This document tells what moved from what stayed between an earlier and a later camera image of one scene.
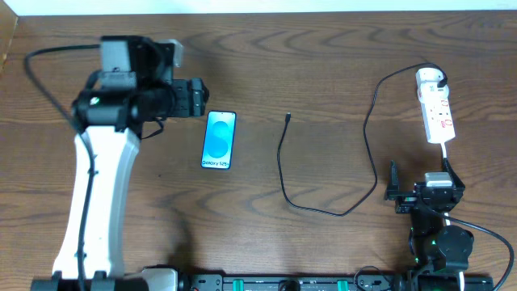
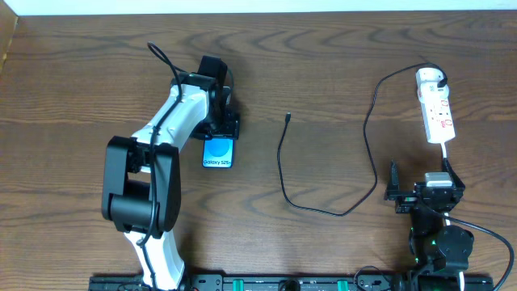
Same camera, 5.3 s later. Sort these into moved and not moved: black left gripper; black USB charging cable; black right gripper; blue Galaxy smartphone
Moved: black left gripper
Not moved: black right gripper; blue Galaxy smartphone; black USB charging cable
